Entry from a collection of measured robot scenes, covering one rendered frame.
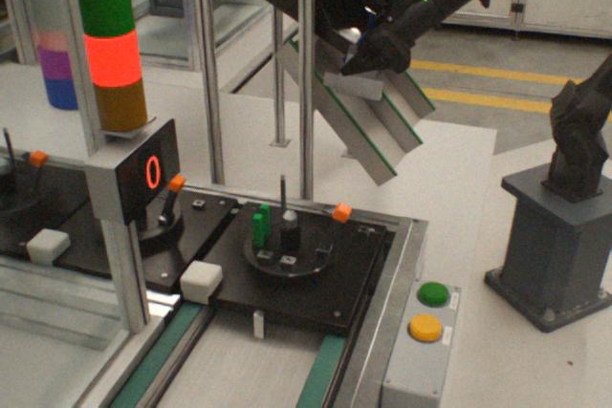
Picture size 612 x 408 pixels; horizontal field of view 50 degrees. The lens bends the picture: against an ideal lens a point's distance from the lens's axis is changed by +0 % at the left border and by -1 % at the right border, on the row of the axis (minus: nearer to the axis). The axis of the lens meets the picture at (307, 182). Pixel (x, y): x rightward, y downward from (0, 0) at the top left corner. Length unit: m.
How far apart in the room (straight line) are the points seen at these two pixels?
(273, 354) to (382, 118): 0.50
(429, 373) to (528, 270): 0.30
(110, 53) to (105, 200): 0.15
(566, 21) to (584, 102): 4.06
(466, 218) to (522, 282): 0.25
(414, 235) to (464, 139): 0.56
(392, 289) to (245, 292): 0.21
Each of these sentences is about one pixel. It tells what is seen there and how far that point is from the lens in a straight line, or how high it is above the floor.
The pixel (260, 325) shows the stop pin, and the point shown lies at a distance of 0.90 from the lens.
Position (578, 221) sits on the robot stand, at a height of 1.06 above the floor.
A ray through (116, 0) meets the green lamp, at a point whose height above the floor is 1.40.
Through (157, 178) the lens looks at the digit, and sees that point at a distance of 0.76.
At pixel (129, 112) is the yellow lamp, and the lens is 0.70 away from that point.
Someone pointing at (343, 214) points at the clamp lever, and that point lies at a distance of 0.90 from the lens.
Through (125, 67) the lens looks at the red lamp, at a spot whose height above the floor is 1.33.
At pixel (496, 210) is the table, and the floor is 0.86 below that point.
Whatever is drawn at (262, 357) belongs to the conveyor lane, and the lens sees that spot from 0.91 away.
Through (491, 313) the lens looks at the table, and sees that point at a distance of 1.09.
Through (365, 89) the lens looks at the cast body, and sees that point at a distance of 0.94.
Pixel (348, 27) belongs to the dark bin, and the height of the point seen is 1.23.
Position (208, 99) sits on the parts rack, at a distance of 1.14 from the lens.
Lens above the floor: 1.57
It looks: 31 degrees down
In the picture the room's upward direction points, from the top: straight up
